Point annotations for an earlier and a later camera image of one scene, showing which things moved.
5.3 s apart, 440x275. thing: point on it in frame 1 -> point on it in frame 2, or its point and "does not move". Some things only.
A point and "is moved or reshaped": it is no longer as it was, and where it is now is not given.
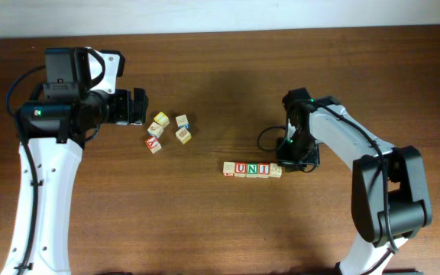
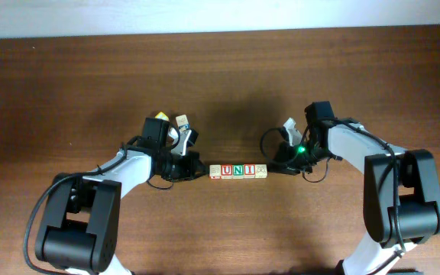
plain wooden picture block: [228, 169] -> [215, 171]
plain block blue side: [182, 121] does not move
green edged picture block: [275, 170] is moved or reshaped
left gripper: [126, 114] -> [191, 159]
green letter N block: [252, 170] -> [238, 170]
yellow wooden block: [162, 118] does not move
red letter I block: [263, 170] -> [249, 170]
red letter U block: [241, 169] -> [226, 171]
